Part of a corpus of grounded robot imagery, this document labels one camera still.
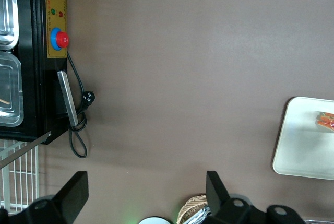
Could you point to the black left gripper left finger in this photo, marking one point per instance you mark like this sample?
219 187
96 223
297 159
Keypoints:
75 195

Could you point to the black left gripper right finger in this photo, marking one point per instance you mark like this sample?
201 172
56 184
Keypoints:
216 195

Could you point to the triangle sandwich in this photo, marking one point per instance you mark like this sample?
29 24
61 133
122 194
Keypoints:
326 122

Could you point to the cream plastic serving tray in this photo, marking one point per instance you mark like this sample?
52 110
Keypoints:
300 151

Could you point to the steel tray with wooden stick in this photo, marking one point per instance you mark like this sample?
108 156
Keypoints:
10 88

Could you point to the black tray sealing machine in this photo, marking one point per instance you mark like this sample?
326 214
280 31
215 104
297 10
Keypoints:
31 77

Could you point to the empty steel tray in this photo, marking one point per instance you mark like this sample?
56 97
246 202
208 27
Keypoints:
7 12

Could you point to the oval wicker basket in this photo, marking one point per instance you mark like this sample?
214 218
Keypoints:
191 204

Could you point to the aluminium foil container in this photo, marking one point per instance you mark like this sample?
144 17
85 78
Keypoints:
199 216

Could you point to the long silver metal bar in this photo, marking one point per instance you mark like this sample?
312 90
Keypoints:
23 151

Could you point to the small wooden stick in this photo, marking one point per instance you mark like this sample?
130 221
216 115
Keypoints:
4 101

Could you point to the red emergency stop button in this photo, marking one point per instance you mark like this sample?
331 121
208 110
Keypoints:
62 39

